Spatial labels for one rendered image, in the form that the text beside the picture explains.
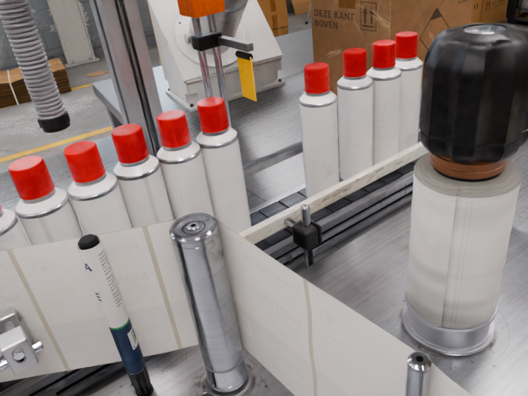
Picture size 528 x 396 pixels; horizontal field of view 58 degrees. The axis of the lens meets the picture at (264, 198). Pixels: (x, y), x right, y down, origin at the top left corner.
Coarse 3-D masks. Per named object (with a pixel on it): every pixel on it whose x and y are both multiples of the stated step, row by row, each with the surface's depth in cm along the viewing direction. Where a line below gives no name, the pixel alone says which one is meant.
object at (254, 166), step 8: (296, 144) 71; (280, 152) 70; (288, 152) 70; (296, 152) 71; (256, 160) 68; (264, 160) 68; (272, 160) 69; (280, 160) 70; (248, 168) 67; (256, 168) 68; (264, 168) 68
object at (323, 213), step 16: (416, 160) 80; (384, 176) 77; (400, 176) 76; (304, 192) 75; (352, 192) 73; (368, 192) 73; (272, 208) 72; (336, 208) 70; (256, 224) 69; (272, 240) 65; (0, 384) 50
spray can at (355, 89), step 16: (352, 48) 68; (352, 64) 66; (352, 80) 67; (368, 80) 68; (352, 96) 68; (368, 96) 68; (352, 112) 69; (368, 112) 69; (352, 128) 70; (368, 128) 71; (352, 144) 72; (368, 144) 72; (352, 160) 73; (368, 160) 74
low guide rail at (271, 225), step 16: (416, 144) 77; (384, 160) 74; (400, 160) 75; (352, 176) 71; (368, 176) 71; (320, 192) 68; (336, 192) 68; (288, 208) 65; (320, 208) 68; (272, 224) 63; (256, 240) 62
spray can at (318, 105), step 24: (312, 72) 62; (312, 96) 63; (336, 96) 65; (312, 120) 64; (336, 120) 66; (312, 144) 66; (336, 144) 67; (312, 168) 68; (336, 168) 69; (312, 192) 71
